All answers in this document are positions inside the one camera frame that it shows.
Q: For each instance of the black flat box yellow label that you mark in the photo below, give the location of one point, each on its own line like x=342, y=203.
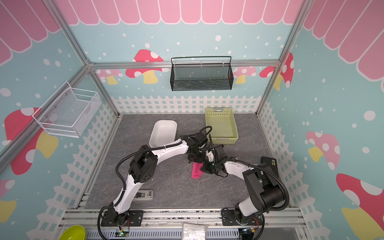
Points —
x=271, y=163

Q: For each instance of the white wire wall basket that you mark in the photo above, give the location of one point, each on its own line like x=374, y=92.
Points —
x=68, y=112

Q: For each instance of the lime green bowl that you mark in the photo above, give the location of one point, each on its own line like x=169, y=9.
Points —
x=76, y=232

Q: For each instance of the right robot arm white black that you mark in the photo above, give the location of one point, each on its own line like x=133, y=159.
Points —
x=266, y=191

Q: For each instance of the black mesh wall basket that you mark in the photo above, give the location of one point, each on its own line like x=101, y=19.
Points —
x=207, y=73

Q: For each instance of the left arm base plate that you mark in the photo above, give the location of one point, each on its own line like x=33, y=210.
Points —
x=133, y=218

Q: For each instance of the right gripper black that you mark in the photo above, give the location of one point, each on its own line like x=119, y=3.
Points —
x=208, y=167

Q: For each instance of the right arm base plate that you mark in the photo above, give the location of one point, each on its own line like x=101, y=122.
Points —
x=229, y=216

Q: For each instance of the green perforated plastic basket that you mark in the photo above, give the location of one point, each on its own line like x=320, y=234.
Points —
x=222, y=120

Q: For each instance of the clear plastic bag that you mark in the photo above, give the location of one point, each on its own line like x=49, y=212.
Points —
x=194, y=232

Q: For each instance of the pink paper napkin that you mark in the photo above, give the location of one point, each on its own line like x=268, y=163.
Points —
x=196, y=170

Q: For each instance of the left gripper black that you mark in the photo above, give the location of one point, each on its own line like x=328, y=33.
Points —
x=201, y=160

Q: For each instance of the white plastic tub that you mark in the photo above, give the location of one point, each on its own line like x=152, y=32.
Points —
x=164, y=133

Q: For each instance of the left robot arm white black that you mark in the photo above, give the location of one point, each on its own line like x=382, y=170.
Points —
x=138, y=168

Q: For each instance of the grey switch box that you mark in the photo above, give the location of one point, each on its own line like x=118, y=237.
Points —
x=144, y=196

